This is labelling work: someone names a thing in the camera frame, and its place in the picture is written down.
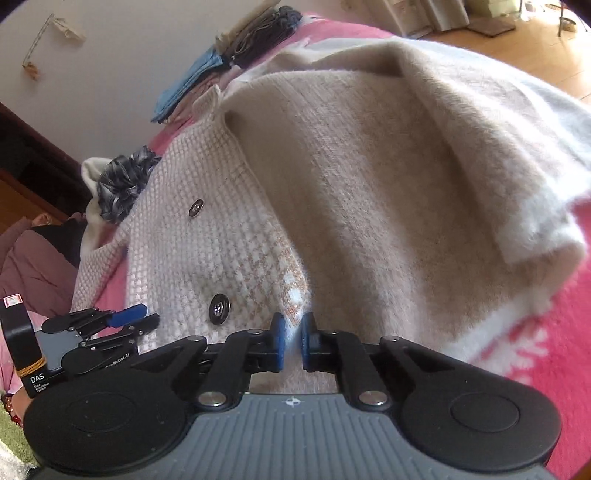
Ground blue folded garment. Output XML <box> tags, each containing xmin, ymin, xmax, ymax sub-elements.
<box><xmin>151</xmin><ymin>45</ymin><xmax>232</xmax><ymax>124</ymax></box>

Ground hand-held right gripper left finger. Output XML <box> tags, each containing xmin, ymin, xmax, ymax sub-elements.
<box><xmin>134</xmin><ymin>313</ymin><xmax>284</xmax><ymax>411</ymax></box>

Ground cream white garment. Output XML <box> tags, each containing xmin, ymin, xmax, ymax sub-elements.
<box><xmin>81</xmin><ymin>157</ymin><xmax>125</xmax><ymax>259</ymax></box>

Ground tan folded garment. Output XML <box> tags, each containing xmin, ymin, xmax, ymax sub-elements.
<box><xmin>215</xmin><ymin>0</ymin><xmax>282</xmax><ymax>54</ymax></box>

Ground dark plaid shirt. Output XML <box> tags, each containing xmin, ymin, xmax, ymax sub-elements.
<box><xmin>95</xmin><ymin>145</ymin><xmax>162</xmax><ymax>224</ymax></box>

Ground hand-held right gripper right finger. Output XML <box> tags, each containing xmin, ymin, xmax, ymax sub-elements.
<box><xmin>301</xmin><ymin>312</ymin><xmax>462</xmax><ymax>411</ymax></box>

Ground black garment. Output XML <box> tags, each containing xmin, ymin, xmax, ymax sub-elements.
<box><xmin>32</xmin><ymin>217</ymin><xmax>88</xmax><ymax>268</ymax></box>

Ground wall hanging ornament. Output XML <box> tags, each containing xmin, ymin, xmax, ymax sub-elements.
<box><xmin>23</xmin><ymin>14</ymin><xmax>86</xmax><ymax>81</ymax></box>

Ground pale pink folded garments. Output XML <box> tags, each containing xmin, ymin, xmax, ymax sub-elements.
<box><xmin>164</xmin><ymin>69</ymin><xmax>232</xmax><ymax>125</ymax></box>

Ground pink floral blanket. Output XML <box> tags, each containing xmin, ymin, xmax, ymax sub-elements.
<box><xmin>92</xmin><ymin>11</ymin><xmax>591</xmax><ymax>467</ymax></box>

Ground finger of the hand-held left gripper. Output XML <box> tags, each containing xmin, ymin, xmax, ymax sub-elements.
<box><xmin>82</xmin><ymin>314</ymin><xmax>161</xmax><ymax>349</ymax></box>
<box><xmin>41</xmin><ymin>304</ymin><xmax>148</xmax><ymax>334</ymax></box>

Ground beige houndstooth knit cardigan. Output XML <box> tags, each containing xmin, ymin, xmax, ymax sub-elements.
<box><xmin>69</xmin><ymin>37</ymin><xmax>591</xmax><ymax>398</ymax></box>

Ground mauve padded jacket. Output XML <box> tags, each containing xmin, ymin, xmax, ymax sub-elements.
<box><xmin>0</xmin><ymin>217</ymin><xmax>86</xmax><ymax>319</ymax></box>

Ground dark folded pants stack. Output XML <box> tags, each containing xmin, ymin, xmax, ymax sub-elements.
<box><xmin>228</xmin><ymin>6</ymin><xmax>303</xmax><ymax>70</ymax></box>

